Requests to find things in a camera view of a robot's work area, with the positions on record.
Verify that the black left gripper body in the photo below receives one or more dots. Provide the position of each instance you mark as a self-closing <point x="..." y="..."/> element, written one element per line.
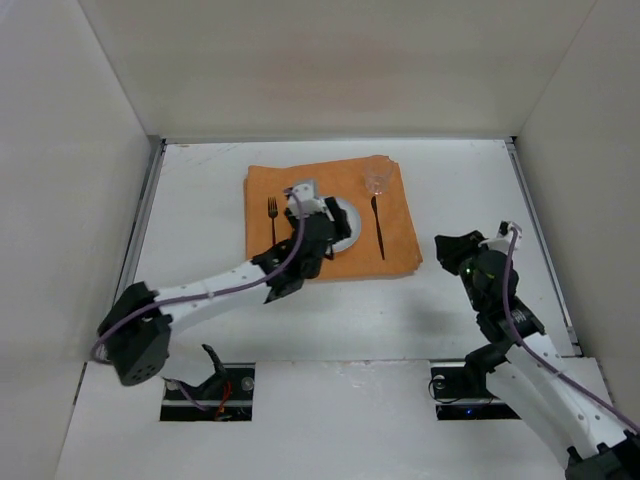
<point x="329" y="220"/>

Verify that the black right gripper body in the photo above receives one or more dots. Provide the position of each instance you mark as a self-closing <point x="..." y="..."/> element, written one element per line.
<point x="460" y="245"/>

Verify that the black knife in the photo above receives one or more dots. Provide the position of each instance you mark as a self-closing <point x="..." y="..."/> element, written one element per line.
<point x="374" y="206"/>

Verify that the orange cloth placemat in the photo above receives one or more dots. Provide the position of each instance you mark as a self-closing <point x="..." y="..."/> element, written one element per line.
<point x="345" y="179"/>

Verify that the clear drinking glass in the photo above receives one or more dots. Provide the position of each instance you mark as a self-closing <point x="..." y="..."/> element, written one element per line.
<point x="377" y="174"/>

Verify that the black fork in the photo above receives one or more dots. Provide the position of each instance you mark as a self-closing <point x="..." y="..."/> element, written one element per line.
<point x="273" y="212"/>

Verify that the white round plate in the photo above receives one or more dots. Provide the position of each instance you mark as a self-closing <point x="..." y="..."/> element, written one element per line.
<point x="355" y="222"/>

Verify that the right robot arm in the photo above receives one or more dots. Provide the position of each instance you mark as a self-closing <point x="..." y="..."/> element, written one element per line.
<point x="521" y="366"/>

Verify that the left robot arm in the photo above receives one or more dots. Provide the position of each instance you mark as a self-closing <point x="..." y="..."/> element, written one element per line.
<point x="136" y="333"/>

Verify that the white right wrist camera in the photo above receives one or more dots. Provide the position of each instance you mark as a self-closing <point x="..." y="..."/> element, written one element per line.
<point x="509" y="236"/>

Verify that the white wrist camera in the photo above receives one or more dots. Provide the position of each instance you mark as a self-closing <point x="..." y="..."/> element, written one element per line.
<point x="509" y="236"/>
<point x="303" y="199"/>

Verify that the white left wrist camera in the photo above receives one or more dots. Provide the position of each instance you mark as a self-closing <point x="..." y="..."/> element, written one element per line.
<point x="303" y="199"/>

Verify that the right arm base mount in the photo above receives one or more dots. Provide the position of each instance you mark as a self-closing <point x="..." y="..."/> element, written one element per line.
<point x="459" y="398"/>

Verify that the right aluminium table rail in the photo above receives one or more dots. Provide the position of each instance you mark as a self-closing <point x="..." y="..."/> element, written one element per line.
<point x="510" y="143"/>

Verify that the aluminium table rail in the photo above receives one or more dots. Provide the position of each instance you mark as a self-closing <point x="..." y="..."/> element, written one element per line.
<point x="140" y="220"/>
<point x="510" y="143"/>

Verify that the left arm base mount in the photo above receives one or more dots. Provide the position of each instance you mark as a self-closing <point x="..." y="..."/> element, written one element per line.
<point x="225" y="396"/>

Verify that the left aluminium table rail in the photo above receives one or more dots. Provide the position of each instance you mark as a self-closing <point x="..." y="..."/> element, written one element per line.
<point x="140" y="220"/>

